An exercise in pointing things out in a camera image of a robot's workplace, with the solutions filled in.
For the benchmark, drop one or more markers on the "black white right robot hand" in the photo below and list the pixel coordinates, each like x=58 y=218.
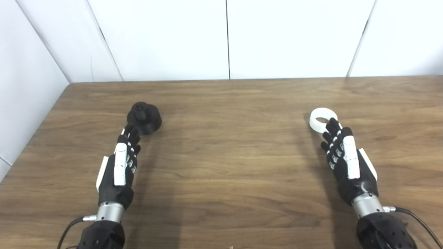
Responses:
x=356 y=186

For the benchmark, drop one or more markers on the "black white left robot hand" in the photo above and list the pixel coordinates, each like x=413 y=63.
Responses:
x=116 y=186

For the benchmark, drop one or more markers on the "round black plastic part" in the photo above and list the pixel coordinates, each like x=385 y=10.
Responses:
x=148 y=121

